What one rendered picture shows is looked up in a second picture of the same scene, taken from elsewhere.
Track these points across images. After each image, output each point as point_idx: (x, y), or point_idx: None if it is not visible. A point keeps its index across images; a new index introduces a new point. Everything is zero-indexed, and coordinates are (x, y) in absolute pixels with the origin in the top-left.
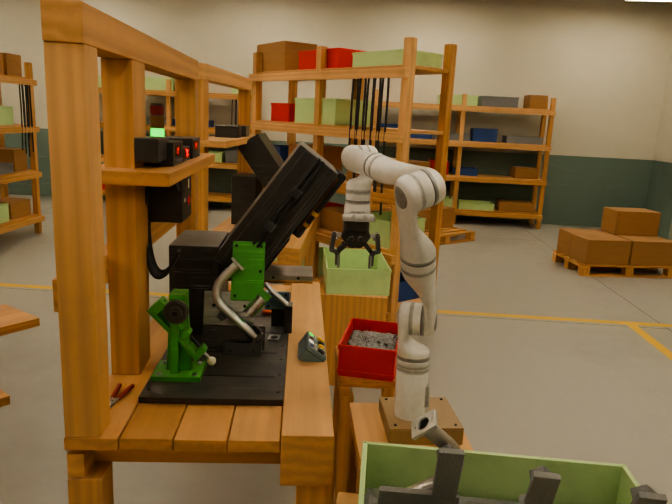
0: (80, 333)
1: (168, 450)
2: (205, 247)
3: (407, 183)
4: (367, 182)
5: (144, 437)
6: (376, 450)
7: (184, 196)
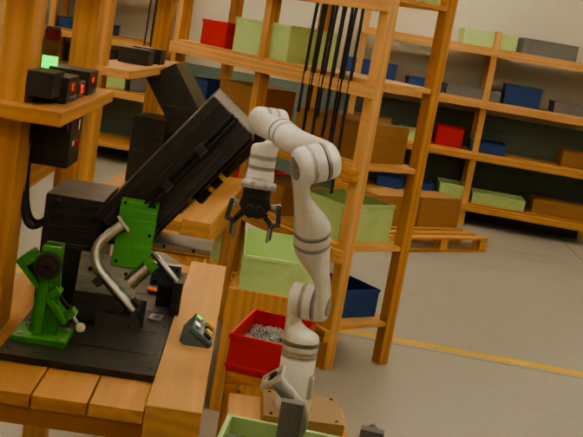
0: None
1: (24, 406)
2: (88, 200)
3: (301, 154)
4: (273, 148)
5: (1, 388)
6: (240, 424)
7: (73, 139)
